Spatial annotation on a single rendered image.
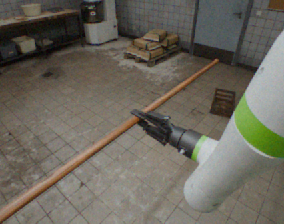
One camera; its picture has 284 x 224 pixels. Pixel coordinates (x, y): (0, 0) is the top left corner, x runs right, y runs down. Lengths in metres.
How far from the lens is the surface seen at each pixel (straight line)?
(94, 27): 5.49
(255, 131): 0.30
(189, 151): 0.65
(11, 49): 5.00
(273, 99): 0.27
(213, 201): 0.52
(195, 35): 4.89
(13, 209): 0.62
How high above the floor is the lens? 1.68
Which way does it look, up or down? 37 degrees down
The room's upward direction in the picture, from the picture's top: straight up
